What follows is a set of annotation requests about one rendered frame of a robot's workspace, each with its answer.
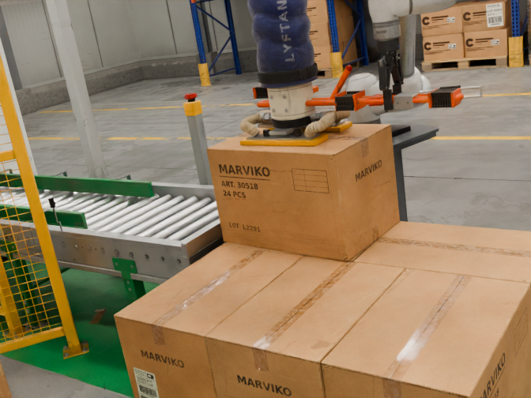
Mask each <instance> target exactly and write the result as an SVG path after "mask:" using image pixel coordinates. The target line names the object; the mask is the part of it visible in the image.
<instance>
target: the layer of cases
mask: <svg viewBox="0 0 531 398"><path fill-rule="evenodd" d="M114 318H115V323H116V327H117V330H118V334H119V339H120V343H121V346H122V352H123V355H124V359H125V362H126V368H127V371H128V374H129V377H130V383H131V386H132V389H133V393H134V398H531V231H516V230H505V229H495V228H485V227H466V226H455V225H445V224H435V223H415V222H405V221H400V222H399V223H398V224H396V225H395V226H394V227H392V228H391V229H390V230H388V231H387V232H386V233H385V234H384V235H382V236H381V237H380V238H378V239H377V240H376V241H374V242H373V243H372V244H370V245H369V246H368V247H367V248H366V249H365V250H363V251H362V252H360V253H359V254H357V255H356V256H355V257H354V258H353V259H352V260H350V261H349V262H346V261H337V260H332V259H327V258H322V257H312V256H307V255H302V254H297V253H289V252H284V251H279V250H270V249H265V248H260V247H255V246H246V245H241V244H236V243H231V242H226V243H224V244H223V245H221V246H219V247H217V248H216V249H215V250H213V251H212V252H210V253H208V254H207V255H205V256H204V257H202V258H201V259H199V260H198V261H196V262H194V263H193V264H192V265H190V266H189V267H187V268H185V269H184V270H182V271H181V272H179V273H178V274H176V275H175V276H173V277H172V278H171V279H169V280H167V281H165V282H164V283H162V284H161V285H160V286H158V287H156V288H155V289H153V290H151V291H150V292H149V293H147V294H146V295H144V296H142V297H141V298H139V299H138V300H137V301H135V302H133V303H131V304H130V305H128V306H127V307H126V308H124V309H123V310H121V311H119V312H118V313H116V314H115V315H114Z"/></svg>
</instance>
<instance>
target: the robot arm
mask: <svg viewBox="0 0 531 398"><path fill-rule="evenodd" d="M457 1H458V0H368V8H369V13H370V15H371V19H372V23H373V24H372V27H373V33H374V39H377V40H378V41H376V43H377V51H378V52H381V53H382V57H381V60H378V61H377V63H378V81H377V80H376V77H375V76H374V75H373V74H370V73H359V74H357V75H354V76H351V77H350V79H349V81H348V84H347V87H346V94H347V92H348V91H362V90H365V96H373V95H374V94H383V103H384V104H383V105H382V106H368V105H370V104H367V106H366V107H363V108H361V109H359V110H358V111H355V110H354V111H350V116H349V117H348V121H351V122H352V124H382V123H381V120H380V115H382V114H384V113H388V112H399V111H408V110H412V109H394V105H393V99H392V92H420V91H424V90H431V84H430V82H429V80H428V79H427V78H426V77H425V76H423V75H420V71H419V70H418V69H417V68H416V67H415V46H416V15H417V14H422V13H433V12H437V11H441V10H445V9H448V8H450V7H451V6H453V5H454V4H455V3H456V2H457Z"/></svg>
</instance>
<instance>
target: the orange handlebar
mask: <svg viewBox="0 0 531 398"><path fill-rule="evenodd" d="M312 88H313V93H315V92H318V86H312ZM463 99H464V95H463V94H462V93H459V94H458V95H456V96H455V101H456V102H458V101H461V100H463ZM412 101H413V103H428V95H427V94H418V96H414V97H413V99H412ZM305 104H306V106H308V107H310V106H335V103H334V99H329V97H323V98H312V100H307V101H306V103H305ZM357 104H358V105H367V104H370V105H368V106H382V105H383V104H384V103H383V94H374V95H373V96H363V97H362V99H357ZM257 107H270V105H269V100H268V99H264V100H261V101H258V102H257Z"/></svg>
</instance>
